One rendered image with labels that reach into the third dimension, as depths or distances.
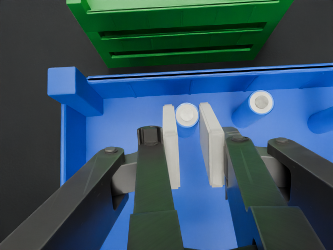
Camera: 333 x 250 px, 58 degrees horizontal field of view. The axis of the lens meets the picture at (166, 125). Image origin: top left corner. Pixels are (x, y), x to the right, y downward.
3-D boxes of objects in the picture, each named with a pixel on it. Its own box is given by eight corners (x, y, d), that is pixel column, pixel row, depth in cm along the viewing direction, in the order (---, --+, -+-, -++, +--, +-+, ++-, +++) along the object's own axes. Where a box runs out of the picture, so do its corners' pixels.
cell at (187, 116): (175, 138, 27) (174, 128, 20) (174, 118, 27) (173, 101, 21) (195, 137, 27) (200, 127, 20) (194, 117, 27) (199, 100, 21)
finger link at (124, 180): (166, 194, 14) (99, 197, 14) (165, 153, 18) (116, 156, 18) (164, 162, 13) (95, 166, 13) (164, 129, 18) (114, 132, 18)
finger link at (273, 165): (229, 158, 13) (300, 156, 13) (215, 126, 18) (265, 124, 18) (229, 190, 13) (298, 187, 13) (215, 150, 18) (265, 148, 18)
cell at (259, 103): (232, 129, 27) (249, 115, 20) (230, 108, 27) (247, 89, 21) (252, 128, 27) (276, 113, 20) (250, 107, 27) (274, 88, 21)
